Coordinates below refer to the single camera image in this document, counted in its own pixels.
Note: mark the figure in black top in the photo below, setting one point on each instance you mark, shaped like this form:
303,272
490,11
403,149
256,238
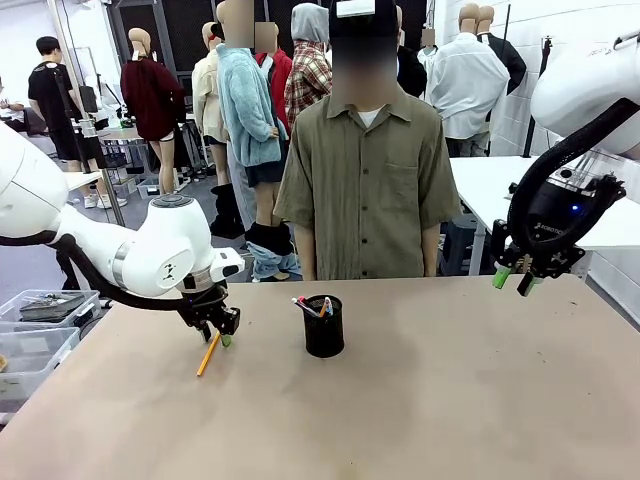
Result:
411,65

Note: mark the dark plastic stool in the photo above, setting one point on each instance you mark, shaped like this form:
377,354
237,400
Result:
457,245

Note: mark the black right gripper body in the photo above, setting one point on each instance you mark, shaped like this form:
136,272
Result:
555,220

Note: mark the white table with metal legs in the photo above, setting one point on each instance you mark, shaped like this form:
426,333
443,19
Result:
495,185

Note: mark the black tripod stand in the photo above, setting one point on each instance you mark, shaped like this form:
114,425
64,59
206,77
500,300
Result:
537,100

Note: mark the person in black t-shirt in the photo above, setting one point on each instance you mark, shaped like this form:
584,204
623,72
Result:
55,100

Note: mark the clear plastic bin with tools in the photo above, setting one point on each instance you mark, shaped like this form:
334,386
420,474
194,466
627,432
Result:
50,306

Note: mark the aluminium frame post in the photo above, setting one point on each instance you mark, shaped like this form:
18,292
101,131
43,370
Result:
97,150

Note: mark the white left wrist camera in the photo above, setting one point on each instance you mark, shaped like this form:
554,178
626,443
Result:
227,265

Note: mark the grey storage crate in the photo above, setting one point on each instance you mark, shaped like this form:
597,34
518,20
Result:
149,189

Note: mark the red jacket mannequin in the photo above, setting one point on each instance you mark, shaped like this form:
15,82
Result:
281,75

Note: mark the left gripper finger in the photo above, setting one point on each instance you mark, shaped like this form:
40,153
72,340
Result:
205,334
229,322

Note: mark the plaid shirt hooded mannequin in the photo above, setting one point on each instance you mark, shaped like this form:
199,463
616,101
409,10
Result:
310,70

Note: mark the person in olive shirt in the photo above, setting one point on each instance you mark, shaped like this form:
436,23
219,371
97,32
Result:
367,185

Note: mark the red tipped pen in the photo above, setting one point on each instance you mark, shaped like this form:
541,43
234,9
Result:
305,306

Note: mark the white shirt mannequin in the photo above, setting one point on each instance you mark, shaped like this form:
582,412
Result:
465,90

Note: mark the white side table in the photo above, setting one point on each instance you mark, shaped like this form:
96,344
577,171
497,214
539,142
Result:
82,179

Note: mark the maroon sweater mannequin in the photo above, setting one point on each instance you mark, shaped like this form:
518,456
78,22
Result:
152,100

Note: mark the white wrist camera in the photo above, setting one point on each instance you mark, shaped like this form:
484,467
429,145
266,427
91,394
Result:
582,170
227,265

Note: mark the yellow pencil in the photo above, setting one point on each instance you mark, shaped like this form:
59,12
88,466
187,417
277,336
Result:
207,357

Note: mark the person's right forearm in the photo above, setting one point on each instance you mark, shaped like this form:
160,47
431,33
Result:
305,252

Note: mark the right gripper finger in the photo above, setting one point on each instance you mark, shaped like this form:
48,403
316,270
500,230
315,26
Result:
550,262
502,250

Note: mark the black mesh pen holder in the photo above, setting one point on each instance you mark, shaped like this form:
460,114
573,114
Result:
324,332

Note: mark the seated person white shirt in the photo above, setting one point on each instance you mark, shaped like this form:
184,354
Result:
10,107

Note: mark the black trousers pile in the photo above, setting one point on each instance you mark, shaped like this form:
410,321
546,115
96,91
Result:
227,215

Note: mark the light blue fleece mannequin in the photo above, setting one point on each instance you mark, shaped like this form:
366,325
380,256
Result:
245,110

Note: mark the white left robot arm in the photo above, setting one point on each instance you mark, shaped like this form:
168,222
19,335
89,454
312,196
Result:
125,250

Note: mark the orange pen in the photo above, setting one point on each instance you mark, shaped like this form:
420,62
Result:
323,310

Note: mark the blue jeans pile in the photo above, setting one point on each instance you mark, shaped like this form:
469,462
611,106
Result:
272,267

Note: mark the person's left forearm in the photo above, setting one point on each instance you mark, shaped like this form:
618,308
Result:
431,250

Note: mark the black jacket mannequin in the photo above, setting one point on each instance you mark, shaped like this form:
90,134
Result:
512,65

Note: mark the cream shirt mannequin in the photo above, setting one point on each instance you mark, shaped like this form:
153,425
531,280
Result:
207,95

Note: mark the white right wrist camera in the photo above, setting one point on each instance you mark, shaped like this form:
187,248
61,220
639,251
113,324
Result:
582,170

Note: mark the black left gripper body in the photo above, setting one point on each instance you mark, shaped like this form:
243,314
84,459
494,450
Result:
205,307

